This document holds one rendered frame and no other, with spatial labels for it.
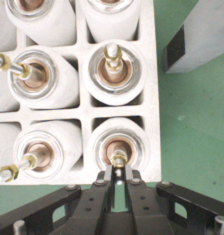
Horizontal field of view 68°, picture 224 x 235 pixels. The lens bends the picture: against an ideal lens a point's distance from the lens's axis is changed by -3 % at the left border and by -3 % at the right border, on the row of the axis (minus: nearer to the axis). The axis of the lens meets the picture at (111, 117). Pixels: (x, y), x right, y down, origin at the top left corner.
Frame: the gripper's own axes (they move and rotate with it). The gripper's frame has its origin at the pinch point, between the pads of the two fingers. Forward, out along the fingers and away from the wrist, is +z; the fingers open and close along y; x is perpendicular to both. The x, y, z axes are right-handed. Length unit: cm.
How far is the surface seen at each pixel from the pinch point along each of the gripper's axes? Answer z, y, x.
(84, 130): 17.7, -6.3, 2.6
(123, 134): 10.4, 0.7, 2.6
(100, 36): 16.7, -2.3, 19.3
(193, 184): 35.7, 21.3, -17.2
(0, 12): 13.7, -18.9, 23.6
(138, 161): 10.4, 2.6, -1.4
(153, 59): 17.8, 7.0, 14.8
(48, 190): 35.6, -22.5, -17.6
